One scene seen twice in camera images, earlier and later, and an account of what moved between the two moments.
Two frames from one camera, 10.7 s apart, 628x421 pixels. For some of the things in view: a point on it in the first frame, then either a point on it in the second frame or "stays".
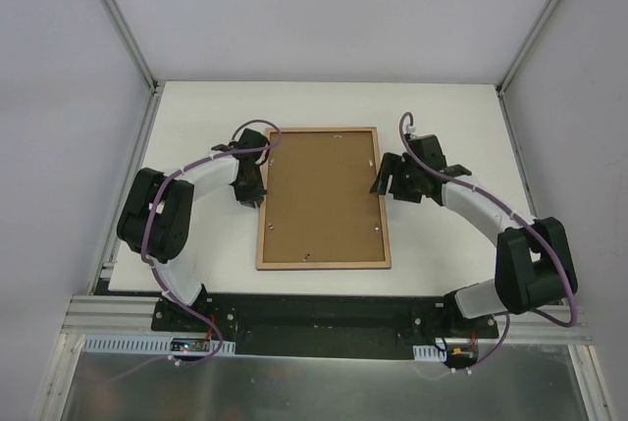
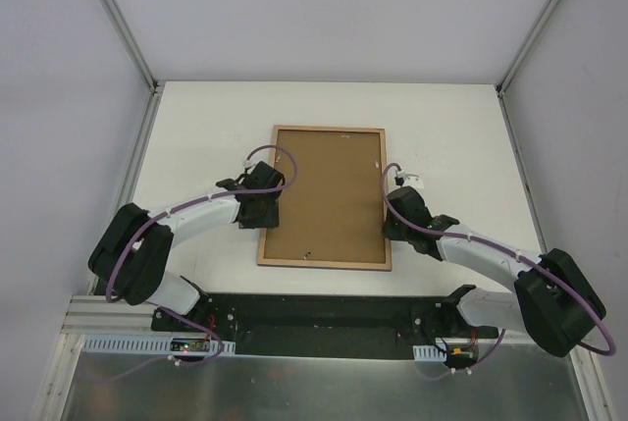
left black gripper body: [250, 193] to [260, 218]
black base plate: [322, 326] stays
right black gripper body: [398, 180] to [397, 232]
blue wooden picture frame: [318, 212] stays
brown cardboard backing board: [319, 205] stays
